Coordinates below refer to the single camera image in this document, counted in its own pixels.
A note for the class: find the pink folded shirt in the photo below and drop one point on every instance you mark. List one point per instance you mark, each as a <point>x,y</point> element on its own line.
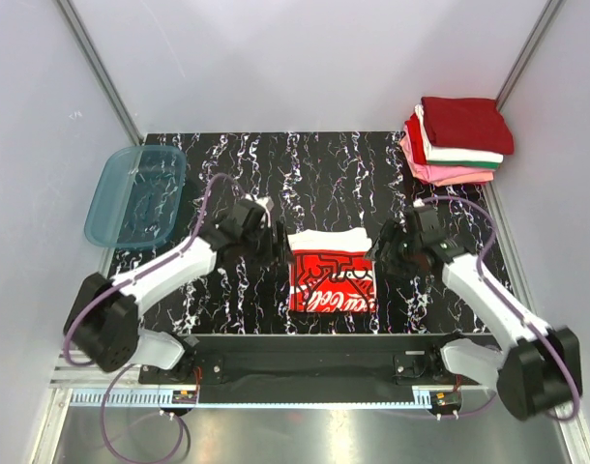
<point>441,176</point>

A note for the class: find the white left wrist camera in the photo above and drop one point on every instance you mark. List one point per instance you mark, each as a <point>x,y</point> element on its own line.
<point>265,202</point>

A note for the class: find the white t-shirt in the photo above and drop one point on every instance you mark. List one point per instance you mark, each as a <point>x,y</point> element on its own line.
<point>330,272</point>

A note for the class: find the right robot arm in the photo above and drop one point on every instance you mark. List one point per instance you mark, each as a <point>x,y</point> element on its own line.
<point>534,367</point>

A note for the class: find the teal plastic bin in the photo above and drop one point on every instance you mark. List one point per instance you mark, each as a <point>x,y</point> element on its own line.
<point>137,198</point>

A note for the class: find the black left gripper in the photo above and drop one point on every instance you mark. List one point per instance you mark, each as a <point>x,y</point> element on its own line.
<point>277,253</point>

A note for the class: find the green folded shirt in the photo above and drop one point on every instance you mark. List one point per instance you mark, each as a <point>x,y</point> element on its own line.
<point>465,163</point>

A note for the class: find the dark red folded shirt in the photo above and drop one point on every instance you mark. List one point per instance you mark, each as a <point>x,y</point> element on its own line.
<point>467,123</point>

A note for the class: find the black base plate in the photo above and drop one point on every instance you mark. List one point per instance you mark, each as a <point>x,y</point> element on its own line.
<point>412,359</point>

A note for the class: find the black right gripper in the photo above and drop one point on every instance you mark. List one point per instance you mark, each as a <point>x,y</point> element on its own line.
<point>393,232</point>

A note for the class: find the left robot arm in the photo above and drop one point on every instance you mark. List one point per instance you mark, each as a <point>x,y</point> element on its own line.
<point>104,320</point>

